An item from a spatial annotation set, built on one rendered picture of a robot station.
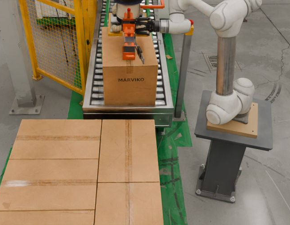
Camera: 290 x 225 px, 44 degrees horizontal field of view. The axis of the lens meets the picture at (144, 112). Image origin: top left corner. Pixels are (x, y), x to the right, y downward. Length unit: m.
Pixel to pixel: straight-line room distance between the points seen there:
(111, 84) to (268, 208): 1.56
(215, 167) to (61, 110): 1.71
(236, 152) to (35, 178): 1.38
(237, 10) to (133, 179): 1.19
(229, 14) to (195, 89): 2.17
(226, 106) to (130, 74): 0.79
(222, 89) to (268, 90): 2.10
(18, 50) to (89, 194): 1.64
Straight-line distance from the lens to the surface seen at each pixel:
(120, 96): 2.71
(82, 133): 2.61
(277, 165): 3.37
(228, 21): 1.89
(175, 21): 2.43
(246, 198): 3.04
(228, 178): 2.82
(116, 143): 2.53
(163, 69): 3.18
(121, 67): 2.56
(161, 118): 2.80
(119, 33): 2.59
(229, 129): 2.38
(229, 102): 2.16
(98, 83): 3.08
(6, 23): 3.28
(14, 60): 3.45
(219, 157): 2.66
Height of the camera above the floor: 2.35
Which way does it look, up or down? 41 degrees down
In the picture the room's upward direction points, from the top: 3 degrees clockwise
